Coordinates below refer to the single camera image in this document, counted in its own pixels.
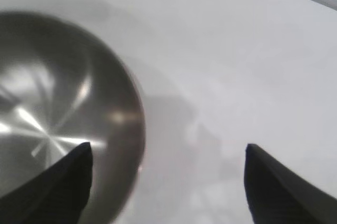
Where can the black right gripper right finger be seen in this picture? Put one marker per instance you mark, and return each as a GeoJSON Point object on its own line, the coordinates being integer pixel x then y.
{"type": "Point", "coordinates": [279, 195]}

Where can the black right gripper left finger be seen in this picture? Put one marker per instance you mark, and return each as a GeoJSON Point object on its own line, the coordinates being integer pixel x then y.
{"type": "Point", "coordinates": [58, 189]}

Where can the stainless steel mixing bowl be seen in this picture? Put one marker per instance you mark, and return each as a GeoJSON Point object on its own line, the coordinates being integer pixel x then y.
{"type": "Point", "coordinates": [52, 90]}

